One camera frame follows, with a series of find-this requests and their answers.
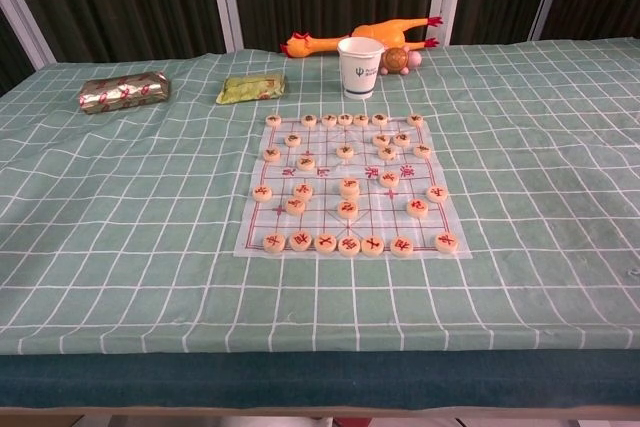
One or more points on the wooden chess piece red character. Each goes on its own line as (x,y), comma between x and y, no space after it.
(262,193)
(300,240)
(436,193)
(373,245)
(325,243)
(389,178)
(295,205)
(349,183)
(303,190)
(349,245)
(349,195)
(274,242)
(402,246)
(446,242)
(417,207)
(347,208)

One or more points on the wooden chess piece dark character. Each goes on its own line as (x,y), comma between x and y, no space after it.
(272,153)
(361,120)
(273,120)
(345,119)
(381,139)
(401,139)
(309,120)
(328,120)
(345,150)
(415,120)
(387,152)
(293,139)
(305,163)
(380,119)
(422,150)

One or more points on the translucent Chinese chess board sheet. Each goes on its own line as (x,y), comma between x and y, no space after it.
(325,172)

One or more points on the green yellow snack package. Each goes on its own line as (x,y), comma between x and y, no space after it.
(252,88)

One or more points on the white paper cup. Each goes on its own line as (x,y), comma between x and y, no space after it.
(361,72)

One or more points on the brown pink turtle toy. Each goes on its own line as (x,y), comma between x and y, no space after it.
(396,60)

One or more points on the yellow rubber chicken toy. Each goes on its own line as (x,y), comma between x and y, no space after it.
(380,32)

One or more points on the green checked tablecloth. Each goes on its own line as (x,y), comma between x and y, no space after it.
(150,247)

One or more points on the gold red snack package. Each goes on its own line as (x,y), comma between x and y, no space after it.
(125,93)

